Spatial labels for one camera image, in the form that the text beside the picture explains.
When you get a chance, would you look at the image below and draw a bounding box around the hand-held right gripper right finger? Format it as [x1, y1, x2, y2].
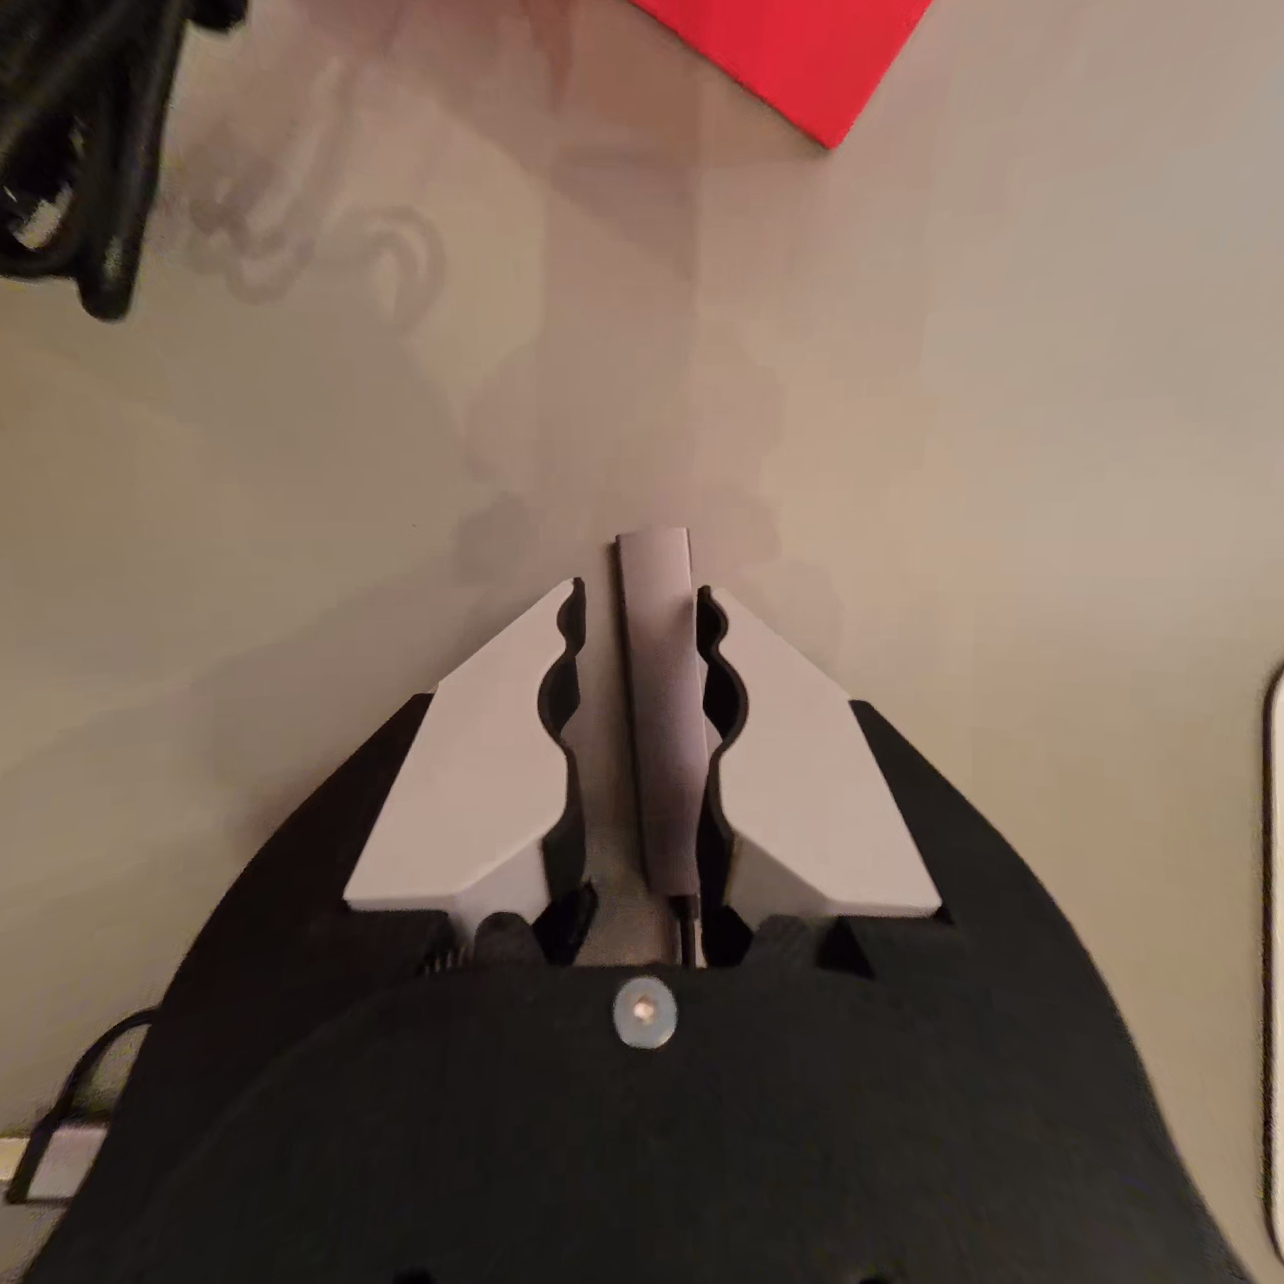
[694, 584, 944, 969]

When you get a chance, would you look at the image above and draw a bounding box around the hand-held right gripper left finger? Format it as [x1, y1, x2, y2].
[342, 576, 588, 966]

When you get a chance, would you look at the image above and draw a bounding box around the thin black usb-c cable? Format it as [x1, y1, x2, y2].
[0, 0, 249, 324]

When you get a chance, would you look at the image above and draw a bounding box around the red plastic bin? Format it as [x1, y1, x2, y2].
[627, 0, 937, 151]

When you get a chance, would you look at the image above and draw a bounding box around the document stand with wooden board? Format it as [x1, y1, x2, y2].
[1258, 660, 1284, 1284]

